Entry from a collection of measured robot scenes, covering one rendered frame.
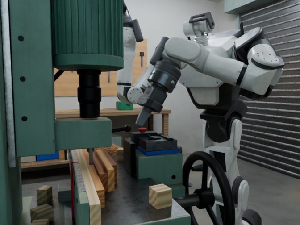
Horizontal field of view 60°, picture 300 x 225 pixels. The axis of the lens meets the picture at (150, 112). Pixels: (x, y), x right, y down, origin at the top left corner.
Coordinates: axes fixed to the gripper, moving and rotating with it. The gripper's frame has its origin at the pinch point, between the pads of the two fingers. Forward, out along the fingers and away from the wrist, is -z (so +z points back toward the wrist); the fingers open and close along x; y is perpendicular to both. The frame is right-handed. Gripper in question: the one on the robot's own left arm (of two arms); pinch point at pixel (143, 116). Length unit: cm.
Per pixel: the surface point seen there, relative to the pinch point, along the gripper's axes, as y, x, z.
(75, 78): 14, 317, 19
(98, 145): 10.8, -12.6, -12.5
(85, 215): 11.8, -33.6, -21.4
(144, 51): -57, 325, 112
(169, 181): -13.0, -10.6, -13.1
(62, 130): 20.2, -12.6, -13.0
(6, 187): 24.9, -19.4, -27.3
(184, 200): -20.2, -10.6, -16.1
